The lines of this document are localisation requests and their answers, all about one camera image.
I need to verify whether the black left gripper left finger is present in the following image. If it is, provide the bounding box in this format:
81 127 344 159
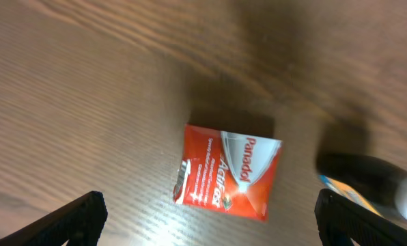
0 191 108 246

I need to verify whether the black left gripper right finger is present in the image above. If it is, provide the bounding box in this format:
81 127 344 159
314 189 407 246

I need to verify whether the dark Woods syrup bottle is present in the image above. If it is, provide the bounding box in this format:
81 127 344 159
316 152 407 223

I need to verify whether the red Panadol box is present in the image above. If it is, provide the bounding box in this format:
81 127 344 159
173 124 282 221

